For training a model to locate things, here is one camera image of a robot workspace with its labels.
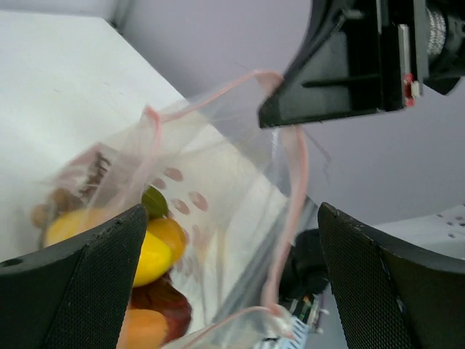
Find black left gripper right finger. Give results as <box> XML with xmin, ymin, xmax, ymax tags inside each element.
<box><xmin>318</xmin><ymin>203</ymin><xmax>464</xmax><ymax>348</ymax></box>

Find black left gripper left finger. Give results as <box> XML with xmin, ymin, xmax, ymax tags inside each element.
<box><xmin>1</xmin><ymin>205</ymin><xmax>147</xmax><ymax>348</ymax></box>

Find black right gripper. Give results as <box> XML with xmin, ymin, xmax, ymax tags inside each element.
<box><xmin>258</xmin><ymin>0</ymin><xmax>464</xmax><ymax>128</ymax></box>

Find yellow mango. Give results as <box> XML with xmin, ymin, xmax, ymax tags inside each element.
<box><xmin>43</xmin><ymin>209</ymin><xmax>174</xmax><ymax>287</ymax></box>

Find yellow lemon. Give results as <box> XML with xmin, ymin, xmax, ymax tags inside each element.
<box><xmin>147</xmin><ymin>217</ymin><xmax>187</xmax><ymax>264</ymax></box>

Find longan bunch with leaves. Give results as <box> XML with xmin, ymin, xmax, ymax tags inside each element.
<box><xmin>31</xmin><ymin>144</ymin><xmax>169</xmax><ymax>248</ymax></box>

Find clear zip bag pink dots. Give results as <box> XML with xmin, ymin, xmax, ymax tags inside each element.
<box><xmin>36</xmin><ymin>68</ymin><xmax>331</xmax><ymax>349</ymax></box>

